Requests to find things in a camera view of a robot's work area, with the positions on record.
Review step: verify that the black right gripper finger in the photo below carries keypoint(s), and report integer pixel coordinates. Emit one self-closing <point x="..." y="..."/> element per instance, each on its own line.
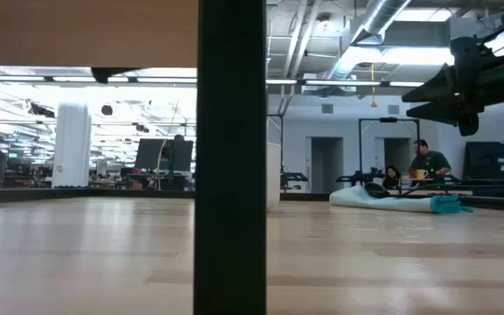
<point x="440" y="113"/>
<point x="440" y="85"/>

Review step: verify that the white mug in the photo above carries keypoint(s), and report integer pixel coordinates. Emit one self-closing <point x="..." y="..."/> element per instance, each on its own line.
<point x="273" y="175"/>

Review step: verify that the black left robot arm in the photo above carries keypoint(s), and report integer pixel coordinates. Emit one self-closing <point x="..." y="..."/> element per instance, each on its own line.
<point x="103" y="75"/>

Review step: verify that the black background robot arm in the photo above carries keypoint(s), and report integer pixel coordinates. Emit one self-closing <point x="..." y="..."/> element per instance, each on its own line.
<point x="295" y="177"/>
<point x="359" y="177"/>

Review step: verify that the wooden shelf with black side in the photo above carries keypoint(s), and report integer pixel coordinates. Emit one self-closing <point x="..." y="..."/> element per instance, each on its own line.
<point x="230" y="175"/>

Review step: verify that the ceiling light strip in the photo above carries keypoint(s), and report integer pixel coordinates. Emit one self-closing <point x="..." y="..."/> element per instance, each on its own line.
<point x="282" y="81"/>
<point x="406" y="84"/>
<point x="341" y="83"/>

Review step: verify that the grey door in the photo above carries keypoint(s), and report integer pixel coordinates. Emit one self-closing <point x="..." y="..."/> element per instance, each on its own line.
<point x="394" y="151"/>
<point x="325" y="164"/>

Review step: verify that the yellow mug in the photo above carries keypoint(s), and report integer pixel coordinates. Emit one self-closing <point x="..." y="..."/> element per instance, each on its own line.
<point x="421" y="173"/>

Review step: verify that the red cup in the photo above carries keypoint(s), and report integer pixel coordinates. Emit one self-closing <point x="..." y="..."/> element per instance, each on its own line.
<point x="412" y="174"/>

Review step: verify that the black equipment cabinet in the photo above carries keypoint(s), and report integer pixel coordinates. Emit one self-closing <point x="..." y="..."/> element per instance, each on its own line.
<point x="492" y="159"/>

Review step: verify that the light blue folded cloth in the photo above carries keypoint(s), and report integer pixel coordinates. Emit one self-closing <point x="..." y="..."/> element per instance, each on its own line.
<point x="387" y="203"/>

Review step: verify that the black background monitor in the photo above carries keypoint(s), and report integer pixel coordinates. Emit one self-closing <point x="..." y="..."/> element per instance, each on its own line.
<point x="149" y="154"/>
<point x="181" y="156"/>

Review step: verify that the white pillar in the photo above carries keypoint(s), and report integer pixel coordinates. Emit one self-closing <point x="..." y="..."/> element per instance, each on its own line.
<point x="72" y="144"/>

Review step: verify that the grey wall vent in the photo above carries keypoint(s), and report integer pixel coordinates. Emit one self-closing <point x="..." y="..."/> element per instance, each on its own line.
<point x="393" y="109"/>
<point x="327" y="108"/>

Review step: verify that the black gantry frame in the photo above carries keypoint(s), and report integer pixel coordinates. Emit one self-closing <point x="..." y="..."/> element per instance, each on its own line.
<point x="387" y="119"/>

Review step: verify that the silver ceiling duct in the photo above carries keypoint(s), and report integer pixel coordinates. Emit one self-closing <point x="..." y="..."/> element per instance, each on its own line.
<point x="379" y="17"/>

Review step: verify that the black aluminium table frame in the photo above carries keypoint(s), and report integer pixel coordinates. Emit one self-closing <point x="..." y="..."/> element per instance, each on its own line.
<point x="81" y="193"/>

